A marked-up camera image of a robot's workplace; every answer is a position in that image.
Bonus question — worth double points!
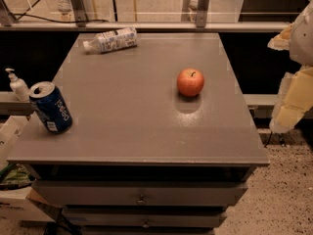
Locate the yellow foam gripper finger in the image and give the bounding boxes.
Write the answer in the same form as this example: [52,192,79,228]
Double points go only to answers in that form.
[267,23,292,51]
[270,66,313,134]

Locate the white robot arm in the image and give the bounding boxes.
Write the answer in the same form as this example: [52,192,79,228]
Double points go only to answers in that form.
[268,1,313,134]

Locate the red apple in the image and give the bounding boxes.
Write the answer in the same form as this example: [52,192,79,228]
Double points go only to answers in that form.
[177,68,204,97]

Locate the white plastic bottle lying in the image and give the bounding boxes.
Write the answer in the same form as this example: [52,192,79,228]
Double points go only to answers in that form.
[83,27,138,53]

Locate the grey drawer cabinet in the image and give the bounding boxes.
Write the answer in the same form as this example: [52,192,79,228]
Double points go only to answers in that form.
[9,33,268,235]

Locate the blue Pepsi can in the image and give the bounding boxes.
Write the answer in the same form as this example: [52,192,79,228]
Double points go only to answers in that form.
[29,81,72,133]

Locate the lower grey drawer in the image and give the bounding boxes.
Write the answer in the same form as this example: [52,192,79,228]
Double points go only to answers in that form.
[63,207,226,228]

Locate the grey drawer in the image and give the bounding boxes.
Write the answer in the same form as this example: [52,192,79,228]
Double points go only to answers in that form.
[32,180,247,207]
[63,207,226,228]

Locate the upper grey drawer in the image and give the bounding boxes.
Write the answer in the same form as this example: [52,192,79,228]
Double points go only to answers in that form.
[32,180,247,207]

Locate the white pump dispenser bottle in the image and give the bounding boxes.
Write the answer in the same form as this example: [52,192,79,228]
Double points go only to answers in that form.
[6,68,29,102]

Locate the white cardboard box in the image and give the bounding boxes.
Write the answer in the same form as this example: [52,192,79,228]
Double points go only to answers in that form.
[0,117,54,222]

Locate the metal railing frame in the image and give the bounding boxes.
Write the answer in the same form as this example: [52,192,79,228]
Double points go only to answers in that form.
[0,0,313,33]

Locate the black cable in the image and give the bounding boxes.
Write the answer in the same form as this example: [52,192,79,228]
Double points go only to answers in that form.
[9,13,111,24]

